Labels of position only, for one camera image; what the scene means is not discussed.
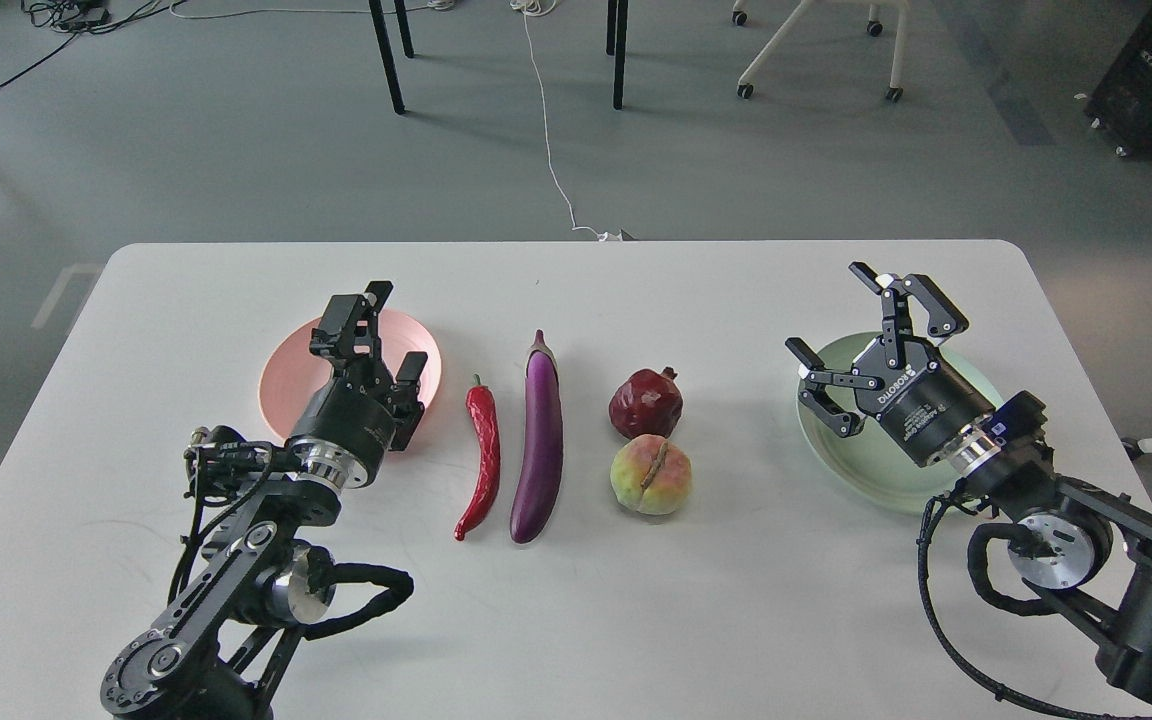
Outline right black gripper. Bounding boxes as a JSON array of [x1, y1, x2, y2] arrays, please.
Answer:
[[785, 263, 996, 468]]

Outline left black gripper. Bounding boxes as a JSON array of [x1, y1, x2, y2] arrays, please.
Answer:
[[285, 281, 429, 488]]

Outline red chili pepper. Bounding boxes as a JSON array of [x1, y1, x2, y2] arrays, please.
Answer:
[[453, 374, 500, 541]]

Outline purple eggplant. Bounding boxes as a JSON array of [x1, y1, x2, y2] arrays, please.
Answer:
[[509, 329, 564, 544]]

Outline dark red pomegranate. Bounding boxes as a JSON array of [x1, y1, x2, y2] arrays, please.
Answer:
[[608, 366, 684, 439]]

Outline yellow-pink peach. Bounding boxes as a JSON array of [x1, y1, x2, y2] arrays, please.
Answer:
[[609, 434, 692, 516]]

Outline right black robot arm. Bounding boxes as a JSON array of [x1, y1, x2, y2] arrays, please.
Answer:
[[786, 263, 1152, 719]]

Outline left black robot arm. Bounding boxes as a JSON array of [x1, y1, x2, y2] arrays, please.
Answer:
[[100, 281, 429, 719]]

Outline pink plate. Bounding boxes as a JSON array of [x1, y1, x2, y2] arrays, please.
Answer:
[[259, 309, 442, 439]]

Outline green plate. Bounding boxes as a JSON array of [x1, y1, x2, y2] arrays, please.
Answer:
[[795, 331, 1005, 511]]

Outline white rolling chair base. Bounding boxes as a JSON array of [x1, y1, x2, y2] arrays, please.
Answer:
[[735, 1, 915, 106]]

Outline black table legs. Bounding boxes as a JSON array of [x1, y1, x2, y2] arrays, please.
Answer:
[[367, 0, 629, 115]]

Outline white floor cable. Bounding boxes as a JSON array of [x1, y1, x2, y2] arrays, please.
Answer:
[[510, 0, 627, 242]]

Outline black floor cables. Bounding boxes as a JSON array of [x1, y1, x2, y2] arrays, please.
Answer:
[[0, 0, 177, 119]]

